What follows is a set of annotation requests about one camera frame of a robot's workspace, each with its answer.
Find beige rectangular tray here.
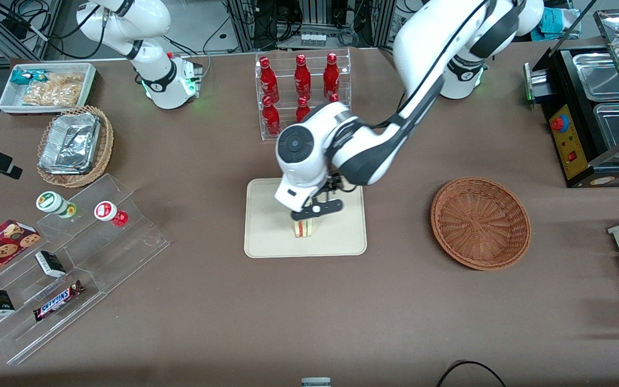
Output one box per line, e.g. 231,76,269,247
244,177,368,259

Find round brown wicker basket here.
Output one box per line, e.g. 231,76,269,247
430,177,531,271

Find oval light wicker basket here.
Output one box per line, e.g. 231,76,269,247
37,105,114,189

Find clear acrylic bottle rack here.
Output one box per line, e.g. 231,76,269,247
255,48,352,141

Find clear acrylic stepped display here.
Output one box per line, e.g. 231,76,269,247
0,173,171,366

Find red lid yogurt cup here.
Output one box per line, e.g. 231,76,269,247
94,200,129,227

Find stacked aluminium foil containers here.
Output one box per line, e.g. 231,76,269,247
38,112,102,175

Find green lid yogurt cup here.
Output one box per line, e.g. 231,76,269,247
36,191,77,219

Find clear bag of crackers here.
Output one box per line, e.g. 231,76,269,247
22,82,82,107
46,72,85,88

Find Snickers chocolate bar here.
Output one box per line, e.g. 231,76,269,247
33,280,85,322

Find black food warmer machine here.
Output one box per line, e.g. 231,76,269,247
523,8,619,189

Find teal snack packet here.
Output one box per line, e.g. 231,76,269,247
10,69,47,85

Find white rectangular snack bin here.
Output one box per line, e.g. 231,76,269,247
0,62,98,116

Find teal plastic bag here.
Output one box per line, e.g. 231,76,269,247
539,8,580,36

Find wrist camera with black bracket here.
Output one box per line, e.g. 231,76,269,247
303,173,344,218

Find black cable loop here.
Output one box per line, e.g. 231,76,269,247
437,361,507,387

